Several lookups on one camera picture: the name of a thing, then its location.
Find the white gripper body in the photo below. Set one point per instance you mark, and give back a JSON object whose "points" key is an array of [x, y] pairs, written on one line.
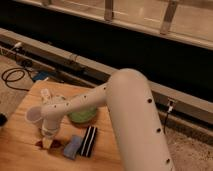
{"points": [[50, 128]]}

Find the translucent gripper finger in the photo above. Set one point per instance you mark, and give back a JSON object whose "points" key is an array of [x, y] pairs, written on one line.
{"points": [[47, 142]]}

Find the red pepper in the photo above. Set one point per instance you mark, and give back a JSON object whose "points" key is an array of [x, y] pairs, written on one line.
{"points": [[55, 144]]}

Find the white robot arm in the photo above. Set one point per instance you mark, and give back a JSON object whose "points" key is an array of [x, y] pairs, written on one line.
{"points": [[134, 117]]}

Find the white plastic cup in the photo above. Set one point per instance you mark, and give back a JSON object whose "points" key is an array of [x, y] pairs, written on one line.
{"points": [[33, 116]]}

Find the blue sponge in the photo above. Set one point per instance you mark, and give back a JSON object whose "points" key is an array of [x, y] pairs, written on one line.
{"points": [[72, 147]]}

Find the green bowl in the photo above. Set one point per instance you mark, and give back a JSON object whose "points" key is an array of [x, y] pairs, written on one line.
{"points": [[84, 116]]}

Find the black white striped block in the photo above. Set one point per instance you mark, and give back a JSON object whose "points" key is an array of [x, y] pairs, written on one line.
{"points": [[88, 141]]}

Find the black object at left edge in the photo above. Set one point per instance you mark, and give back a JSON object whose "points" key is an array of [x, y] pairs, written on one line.
{"points": [[3, 119]]}

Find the blue object on floor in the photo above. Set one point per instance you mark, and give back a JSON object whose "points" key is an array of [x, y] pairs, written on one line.
{"points": [[40, 76]]}

